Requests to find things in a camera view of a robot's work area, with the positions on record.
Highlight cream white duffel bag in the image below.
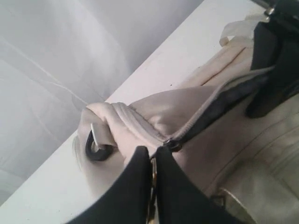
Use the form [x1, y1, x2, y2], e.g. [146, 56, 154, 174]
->
[71, 8, 299, 224]

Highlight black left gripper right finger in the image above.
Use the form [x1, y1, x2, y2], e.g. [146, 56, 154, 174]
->
[155, 147, 231, 224]

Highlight white backdrop curtain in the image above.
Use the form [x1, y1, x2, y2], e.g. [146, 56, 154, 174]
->
[0, 0, 200, 202]

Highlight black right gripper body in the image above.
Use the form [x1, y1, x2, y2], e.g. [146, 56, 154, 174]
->
[268, 0, 299, 70]

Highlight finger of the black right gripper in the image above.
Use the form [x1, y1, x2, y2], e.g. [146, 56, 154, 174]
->
[246, 53, 299, 118]
[250, 21, 282, 70]

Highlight gold key ring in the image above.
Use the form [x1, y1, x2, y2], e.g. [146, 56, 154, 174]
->
[148, 158, 158, 221]

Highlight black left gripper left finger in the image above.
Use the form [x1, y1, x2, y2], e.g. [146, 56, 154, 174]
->
[74, 146, 151, 224]

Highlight metal zipper pull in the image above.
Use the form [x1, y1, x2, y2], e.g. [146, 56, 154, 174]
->
[163, 139, 182, 152]

